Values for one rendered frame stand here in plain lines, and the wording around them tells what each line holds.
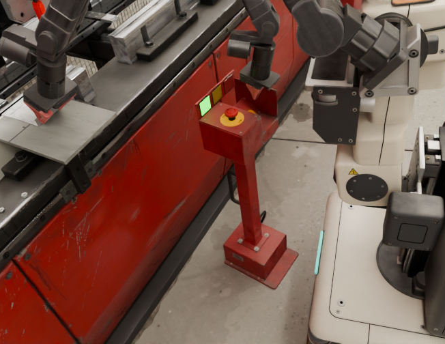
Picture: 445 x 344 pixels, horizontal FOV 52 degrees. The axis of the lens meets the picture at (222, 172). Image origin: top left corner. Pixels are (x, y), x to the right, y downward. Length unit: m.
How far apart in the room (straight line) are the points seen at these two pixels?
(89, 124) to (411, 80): 0.69
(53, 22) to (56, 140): 0.28
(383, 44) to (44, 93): 0.68
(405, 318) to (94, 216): 0.97
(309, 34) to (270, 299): 1.27
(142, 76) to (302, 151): 1.16
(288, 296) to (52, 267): 0.94
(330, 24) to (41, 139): 0.68
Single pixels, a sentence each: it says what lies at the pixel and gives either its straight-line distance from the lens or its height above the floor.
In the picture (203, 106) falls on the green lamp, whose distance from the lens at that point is 1.37.
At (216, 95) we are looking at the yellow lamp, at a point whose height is 0.81.
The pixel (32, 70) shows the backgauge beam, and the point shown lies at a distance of 1.59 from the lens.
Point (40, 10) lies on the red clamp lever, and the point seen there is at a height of 1.20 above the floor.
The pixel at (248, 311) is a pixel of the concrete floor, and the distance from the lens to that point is 1.84.
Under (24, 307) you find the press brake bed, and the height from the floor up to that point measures 0.62.
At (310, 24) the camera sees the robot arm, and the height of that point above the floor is 1.26.
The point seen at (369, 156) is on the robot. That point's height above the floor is 0.84.
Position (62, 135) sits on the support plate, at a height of 1.00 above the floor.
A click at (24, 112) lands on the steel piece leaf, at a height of 1.00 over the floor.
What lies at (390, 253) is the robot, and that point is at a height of 0.27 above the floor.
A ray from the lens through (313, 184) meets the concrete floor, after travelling 2.22.
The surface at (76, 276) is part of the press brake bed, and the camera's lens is 1.41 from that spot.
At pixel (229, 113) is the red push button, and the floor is 0.81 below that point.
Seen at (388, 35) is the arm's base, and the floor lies 1.23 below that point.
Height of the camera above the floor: 1.63
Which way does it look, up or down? 45 degrees down
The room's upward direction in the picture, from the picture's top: 10 degrees counter-clockwise
